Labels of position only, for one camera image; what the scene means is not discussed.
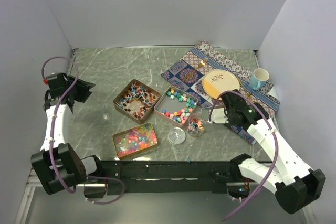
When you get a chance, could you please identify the metal candy scoop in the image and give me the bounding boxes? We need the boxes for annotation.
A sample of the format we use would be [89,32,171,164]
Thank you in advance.
[201,107,212,123]

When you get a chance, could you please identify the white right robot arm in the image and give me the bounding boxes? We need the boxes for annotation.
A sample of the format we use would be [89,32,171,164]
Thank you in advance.
[220,90,326,214]

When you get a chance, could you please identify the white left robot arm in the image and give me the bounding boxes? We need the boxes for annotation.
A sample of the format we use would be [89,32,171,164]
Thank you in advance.
[30,73,104,195]

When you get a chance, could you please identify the pink tin with star candies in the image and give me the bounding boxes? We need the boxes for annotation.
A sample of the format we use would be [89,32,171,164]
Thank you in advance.
[154,86,198,127]

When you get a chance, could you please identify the gold knife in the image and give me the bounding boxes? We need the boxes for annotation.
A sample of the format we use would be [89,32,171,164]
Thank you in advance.
[238,78,251,98]

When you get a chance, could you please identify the cream yellow plate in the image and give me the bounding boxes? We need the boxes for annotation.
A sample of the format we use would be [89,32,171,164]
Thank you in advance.
[202,69,240,99]

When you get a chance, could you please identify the light blue mug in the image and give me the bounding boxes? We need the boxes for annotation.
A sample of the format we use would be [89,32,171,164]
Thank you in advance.
[249,68,270,90]

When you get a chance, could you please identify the clear plastic candy jar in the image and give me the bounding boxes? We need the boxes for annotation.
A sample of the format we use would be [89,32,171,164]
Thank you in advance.
[187,115,206,137]

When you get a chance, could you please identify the gold tin with lollipops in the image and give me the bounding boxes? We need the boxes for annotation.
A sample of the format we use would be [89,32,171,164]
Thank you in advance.
[113,79,161,124]

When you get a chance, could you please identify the gold fork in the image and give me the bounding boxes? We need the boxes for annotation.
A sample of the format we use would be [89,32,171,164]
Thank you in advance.
[184,57,208,80]

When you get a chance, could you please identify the patterned placemat cloth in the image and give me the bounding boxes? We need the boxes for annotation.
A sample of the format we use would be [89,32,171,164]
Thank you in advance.
[160,40,281,145]

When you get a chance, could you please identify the clear jar lid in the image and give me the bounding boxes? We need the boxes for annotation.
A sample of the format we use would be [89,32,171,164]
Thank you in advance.
[167,127,186,145]

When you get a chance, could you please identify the gold tin with gummy stars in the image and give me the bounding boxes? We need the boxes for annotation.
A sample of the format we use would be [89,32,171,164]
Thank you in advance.
[112,122,158,159]

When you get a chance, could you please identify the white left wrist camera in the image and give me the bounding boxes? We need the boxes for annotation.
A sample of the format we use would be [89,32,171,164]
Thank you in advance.
[43,73,58,86]

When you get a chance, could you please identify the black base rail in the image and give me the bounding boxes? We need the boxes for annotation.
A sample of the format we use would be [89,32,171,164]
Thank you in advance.
[72,155,263,201]

